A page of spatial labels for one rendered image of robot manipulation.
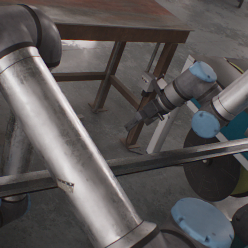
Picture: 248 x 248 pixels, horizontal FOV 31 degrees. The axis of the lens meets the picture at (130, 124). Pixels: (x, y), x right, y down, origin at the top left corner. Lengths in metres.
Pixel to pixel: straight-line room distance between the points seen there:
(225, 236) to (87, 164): 0.34
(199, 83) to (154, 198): 1.11
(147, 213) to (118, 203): 1.48
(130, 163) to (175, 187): 1.32
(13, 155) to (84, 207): 0.41
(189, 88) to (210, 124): 0.19
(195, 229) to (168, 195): 1.58
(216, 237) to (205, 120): 0.49
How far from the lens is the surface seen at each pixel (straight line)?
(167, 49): 2.48
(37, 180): 1.16
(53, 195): 2.26
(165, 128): 2.51
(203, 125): 1.39
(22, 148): 1.23
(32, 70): 0.93
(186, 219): 0.98
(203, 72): 1.49
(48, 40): 1.05
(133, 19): 2.31
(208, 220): 1.02
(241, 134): 2.09
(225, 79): 2.23
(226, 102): 1.36
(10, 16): 0.99
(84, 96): 3.10
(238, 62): 2.55
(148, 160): 1.36
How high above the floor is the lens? 1.52
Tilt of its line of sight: 31 degrees down
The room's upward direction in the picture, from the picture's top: 22 degrees clockwise
